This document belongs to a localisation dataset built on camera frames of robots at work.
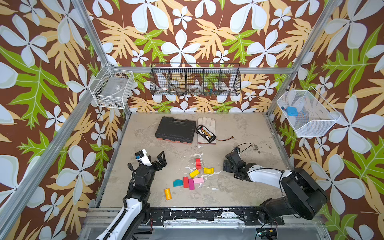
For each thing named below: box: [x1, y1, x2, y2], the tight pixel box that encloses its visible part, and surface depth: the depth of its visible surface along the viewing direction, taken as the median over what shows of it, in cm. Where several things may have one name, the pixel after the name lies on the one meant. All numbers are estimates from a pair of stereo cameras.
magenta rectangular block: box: [188, 178, 195, 190], surface depth 86 cm
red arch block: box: [195, 158, 202, 170], surface depth 95 cm
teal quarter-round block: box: [172, 179, 184, 187], surface depth 87 cm
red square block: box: [183, 176, 189, 188], surface depth 86 cm
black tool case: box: [155, 116, 197, 144], surface depth 107 cm
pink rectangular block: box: [193, 177, 204, 184], surface depth 87 cm
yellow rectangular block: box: [189, 169, 200, 178], surface depth 90 cm
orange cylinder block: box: [164, 188, 172, 201], surface depth 83 cm
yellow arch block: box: [203, 167, 215, 175], surface depth 90 cm
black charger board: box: [197, 126, 217, 144], surface depth 106 cm
